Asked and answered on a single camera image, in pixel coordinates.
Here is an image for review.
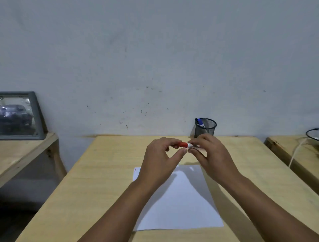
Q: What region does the person's left hand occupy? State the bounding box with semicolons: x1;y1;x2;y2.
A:
136;137;188;187

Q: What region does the person's right hand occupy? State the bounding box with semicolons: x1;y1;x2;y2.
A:
187;134;243;186

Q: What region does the red and white marker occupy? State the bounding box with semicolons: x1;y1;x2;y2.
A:
176;142;200;149

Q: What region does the person's right forearm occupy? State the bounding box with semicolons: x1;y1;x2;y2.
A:
222;174;319;242

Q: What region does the person's left forearm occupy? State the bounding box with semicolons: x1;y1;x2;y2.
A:
77;178;162;242

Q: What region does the black mesh pen holder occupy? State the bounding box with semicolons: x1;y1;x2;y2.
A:
194;118;217;138

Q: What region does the wooden desk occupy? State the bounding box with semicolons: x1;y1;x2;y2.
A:
15;135;319;242

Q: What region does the white paper sheet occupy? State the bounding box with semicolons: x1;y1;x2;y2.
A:
133;165;224;231

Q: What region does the wooden side table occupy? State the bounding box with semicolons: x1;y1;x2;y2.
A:
0;133;67;188

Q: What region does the grey framed picture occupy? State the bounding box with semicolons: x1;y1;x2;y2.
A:
0;91;46;140

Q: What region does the white cable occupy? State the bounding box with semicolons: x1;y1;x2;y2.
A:
288;138;319;168

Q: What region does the black cable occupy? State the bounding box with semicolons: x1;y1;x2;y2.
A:
306;128;319;142

